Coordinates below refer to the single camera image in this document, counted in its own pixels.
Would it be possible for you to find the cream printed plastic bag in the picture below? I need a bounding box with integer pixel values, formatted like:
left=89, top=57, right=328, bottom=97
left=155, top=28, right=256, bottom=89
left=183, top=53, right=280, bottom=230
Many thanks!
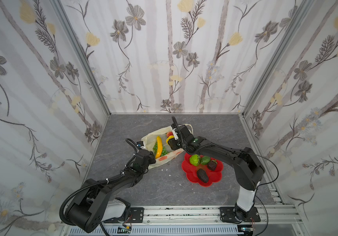
left=141, top=126, right=184, bottom=170

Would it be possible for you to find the green toy lime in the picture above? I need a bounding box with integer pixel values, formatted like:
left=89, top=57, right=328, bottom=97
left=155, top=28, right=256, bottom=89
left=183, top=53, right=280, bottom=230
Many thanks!
left=189, top=154, right=201, bottom=167

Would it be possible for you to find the yellow toy banana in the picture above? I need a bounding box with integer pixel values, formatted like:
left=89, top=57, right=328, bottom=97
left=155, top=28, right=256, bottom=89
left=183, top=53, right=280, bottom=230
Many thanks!
left=155, top=136, right=163, bottom=159

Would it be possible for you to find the small green toy fruit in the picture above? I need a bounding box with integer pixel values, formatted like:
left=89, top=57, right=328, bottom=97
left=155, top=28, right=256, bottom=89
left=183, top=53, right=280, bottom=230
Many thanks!
left=200, top=156, right=211, bottom=165

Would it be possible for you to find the dark maroon toy fruit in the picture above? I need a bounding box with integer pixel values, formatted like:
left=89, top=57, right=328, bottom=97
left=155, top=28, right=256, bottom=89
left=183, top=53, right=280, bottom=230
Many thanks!
left=207, top=160, right=218, bottom=171

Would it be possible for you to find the dark brown toy avocado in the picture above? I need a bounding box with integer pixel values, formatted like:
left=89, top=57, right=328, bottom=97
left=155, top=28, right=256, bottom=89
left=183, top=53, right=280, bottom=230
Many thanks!
left=196, top=169, right=209, bottom=183

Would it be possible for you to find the red flower-shaped plate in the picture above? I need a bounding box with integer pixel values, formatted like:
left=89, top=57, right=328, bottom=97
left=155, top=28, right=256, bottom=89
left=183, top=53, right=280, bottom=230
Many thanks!
left=182, top=154, right=224, bottom=187

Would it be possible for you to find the yellow toy lemon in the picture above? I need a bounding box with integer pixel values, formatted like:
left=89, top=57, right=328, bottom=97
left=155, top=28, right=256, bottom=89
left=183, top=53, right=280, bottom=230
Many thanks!
left=166, top=135, right=174, bottom=144

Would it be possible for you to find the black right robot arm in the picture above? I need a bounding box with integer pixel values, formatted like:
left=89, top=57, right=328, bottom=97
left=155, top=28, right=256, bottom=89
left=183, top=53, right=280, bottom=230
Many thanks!
left=168, top=119, right=265, bottom=224

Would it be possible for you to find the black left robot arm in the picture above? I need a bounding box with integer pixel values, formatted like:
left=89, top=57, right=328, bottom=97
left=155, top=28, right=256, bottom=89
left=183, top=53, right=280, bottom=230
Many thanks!
left=59, top=149, right=156, bottom=233

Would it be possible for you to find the green toy grape bunch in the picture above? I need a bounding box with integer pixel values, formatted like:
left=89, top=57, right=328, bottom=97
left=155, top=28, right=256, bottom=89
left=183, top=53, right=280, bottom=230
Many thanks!
left=153, top=142, right=168, bottom=157

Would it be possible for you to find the black left corrugated cable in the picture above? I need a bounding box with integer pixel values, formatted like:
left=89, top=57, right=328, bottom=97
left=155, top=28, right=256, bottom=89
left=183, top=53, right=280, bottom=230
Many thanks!
left=58, top=138, right=140, bottom=226

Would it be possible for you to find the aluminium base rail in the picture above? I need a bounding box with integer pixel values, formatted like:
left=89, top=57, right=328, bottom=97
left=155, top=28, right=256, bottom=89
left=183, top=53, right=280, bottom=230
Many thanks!
left=61, top=204, right=309, bottom=236

